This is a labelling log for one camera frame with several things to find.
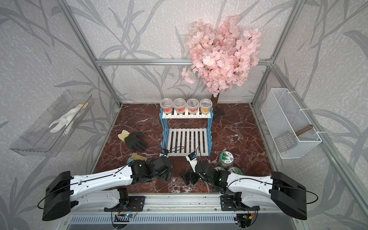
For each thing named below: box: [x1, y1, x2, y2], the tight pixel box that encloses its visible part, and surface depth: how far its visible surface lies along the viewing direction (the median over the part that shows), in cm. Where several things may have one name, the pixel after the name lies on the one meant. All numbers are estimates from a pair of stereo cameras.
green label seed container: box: [218, 150, 235, 170], surface depth 83 cm
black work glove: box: [117, 129, 148, 152], surface depth 98 cm
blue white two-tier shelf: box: [159, 107, 214, 157], surface depth 98 cm
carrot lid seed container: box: [227, 166, 243, 176], surface depth 79 cm
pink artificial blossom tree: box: [181, 15, 262, 116], surface depth 75 cm
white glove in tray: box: [48, 102, 90, 136], surface depth 68 cm
